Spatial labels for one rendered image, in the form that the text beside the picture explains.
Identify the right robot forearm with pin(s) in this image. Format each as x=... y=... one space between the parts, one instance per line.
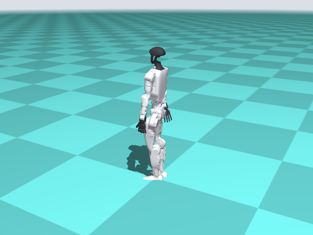
x=163 y=101

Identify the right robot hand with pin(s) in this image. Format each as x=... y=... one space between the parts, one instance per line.
x=167 y=114

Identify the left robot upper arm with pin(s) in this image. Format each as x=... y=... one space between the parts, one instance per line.
x=149 y=79

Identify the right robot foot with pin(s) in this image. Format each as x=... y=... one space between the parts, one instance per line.
x=164 y=174

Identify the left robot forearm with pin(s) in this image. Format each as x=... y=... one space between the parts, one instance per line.
x=144 y=107

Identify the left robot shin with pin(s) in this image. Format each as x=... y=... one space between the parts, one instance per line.
x=155 y=160

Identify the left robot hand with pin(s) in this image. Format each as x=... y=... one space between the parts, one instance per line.
x=141 y=126

